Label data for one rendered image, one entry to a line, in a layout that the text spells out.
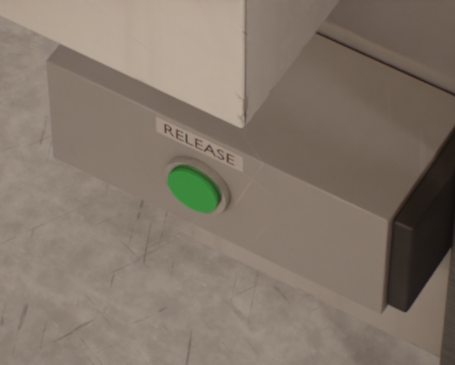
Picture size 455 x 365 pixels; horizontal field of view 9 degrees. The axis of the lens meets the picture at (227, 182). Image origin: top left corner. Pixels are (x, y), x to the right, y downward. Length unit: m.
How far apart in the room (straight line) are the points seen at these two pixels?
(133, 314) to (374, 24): 1.38
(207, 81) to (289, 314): 1.57
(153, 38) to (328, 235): 0.23
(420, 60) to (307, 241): 0.11
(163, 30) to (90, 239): 1.63
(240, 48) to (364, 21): 0.25
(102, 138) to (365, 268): 0.15
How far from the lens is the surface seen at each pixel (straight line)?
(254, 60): 1.28
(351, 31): 1.51
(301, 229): 1.50
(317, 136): 1.48
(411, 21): 1.48
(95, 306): 2.86
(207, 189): 1.50
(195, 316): 2.85
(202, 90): 1.30
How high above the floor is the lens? 2.36
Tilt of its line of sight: 53 degrees down
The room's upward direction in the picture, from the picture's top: straight up
